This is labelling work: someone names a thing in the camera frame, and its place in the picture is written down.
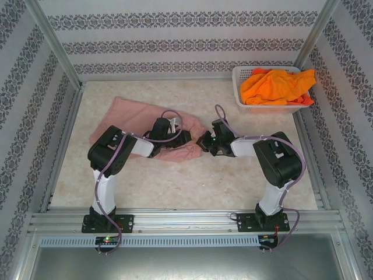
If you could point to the pink shorts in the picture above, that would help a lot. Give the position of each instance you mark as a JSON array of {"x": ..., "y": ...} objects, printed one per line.
[{"x": 122, "y": 111}]

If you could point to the light orange shorts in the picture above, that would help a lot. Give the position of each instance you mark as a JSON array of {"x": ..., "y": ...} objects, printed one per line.
[{"x": 271, "y": 87}]

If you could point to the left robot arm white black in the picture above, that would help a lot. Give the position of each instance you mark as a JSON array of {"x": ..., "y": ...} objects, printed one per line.
[{"x": 105, "y": 192}]

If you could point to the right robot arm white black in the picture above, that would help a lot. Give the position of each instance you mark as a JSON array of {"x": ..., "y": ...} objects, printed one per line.
[{"x": 242, "y": 146}]

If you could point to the white plastic basket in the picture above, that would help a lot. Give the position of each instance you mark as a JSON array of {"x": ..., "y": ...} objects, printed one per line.
[{"x": 237, "y": 84}]

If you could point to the grey metal sheet panel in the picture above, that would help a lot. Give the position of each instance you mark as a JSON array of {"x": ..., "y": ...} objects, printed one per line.
[{"x": 189, "y": 262}]

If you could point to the aluminium table back rail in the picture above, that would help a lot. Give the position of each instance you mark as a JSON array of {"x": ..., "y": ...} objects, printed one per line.
[{"x": 145, "y": 77}]

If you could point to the aluminium mounting rail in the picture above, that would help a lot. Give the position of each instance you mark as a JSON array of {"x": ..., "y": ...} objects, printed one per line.
[{"x": 189, "y": 217}]

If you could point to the aluminium table side rail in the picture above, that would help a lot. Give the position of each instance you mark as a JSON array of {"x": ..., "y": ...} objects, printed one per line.
[
  {"x": 64, "y": 146},
  {"x": 322, "y": 201}
]

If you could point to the aluminium frame post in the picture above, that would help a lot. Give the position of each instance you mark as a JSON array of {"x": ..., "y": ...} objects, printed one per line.
[
  {"x": 56, "y": 43},
  {"x": 316, "y": 35}
]

